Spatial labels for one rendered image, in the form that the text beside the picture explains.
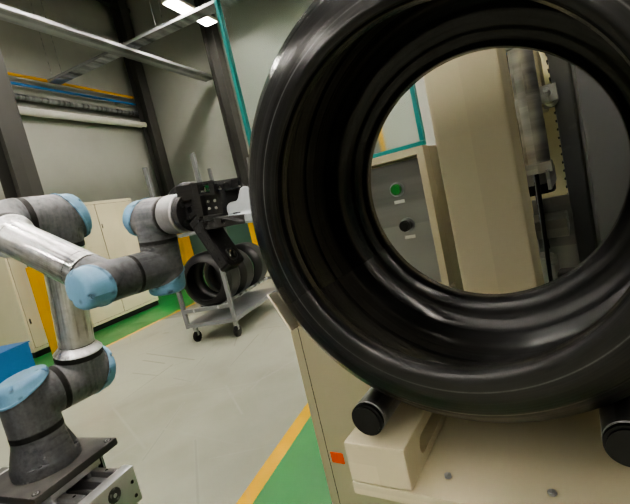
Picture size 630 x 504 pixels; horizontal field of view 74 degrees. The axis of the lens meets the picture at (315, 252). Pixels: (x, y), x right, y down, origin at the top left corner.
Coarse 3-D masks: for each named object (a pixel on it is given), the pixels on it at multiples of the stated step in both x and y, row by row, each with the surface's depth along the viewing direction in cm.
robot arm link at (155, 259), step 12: (168, 240) 83; (144, 252) 81; (156, 252) 82; (168, 252) 83; (180, 252) 86; (144, 264) 78; (156, 264) 80; (168, 264) 82; (180, 264) 85; (156, 276) 80; (168, 276) 83; (180, 276) 85; (144, 288) 79; (156, 288) 83; (168, 288) 83; (180, 288) 85
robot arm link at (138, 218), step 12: (132, 204) 83; (144, 204) 81; (156, 204) 79; (132, 216) 82; (144, 216) 80; (132, 228) 83; (144, 228) 81; (156, 228) 80; (144, 240) 82; (156, 240) 81
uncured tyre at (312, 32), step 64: (320, 0) 47; (384, 0) 41; (448, 0) 59; (512, 0) 57; (576, 0) 34; (320, 64) 47; (384, 64) 68; (576, 64) 57; (256, 128) 53; (320, 128) 71; (256, 192) 55; (320, 192) 76; (320, 256) 72; (384, 256) 77; (320, 320) 54; (384, 320) 71; (448, 320) 72; (512, 320) 67; (576, 320) 61; (384, 384) 52; (448, 384) 47; (512, 384) 43; (576, 384) 40
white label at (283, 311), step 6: (270, 294) 59; (276, 294) 61; (270, 300) 58; (276, 300) 59; (282, 300) 61; (276, 306) 58; (282, 306) 60; (282, 312) 58; (288, 312) 60; (282, 318) 57; (288, 318) 59; (294, 318) 61; (288, 324) 57; (294, 324) 59
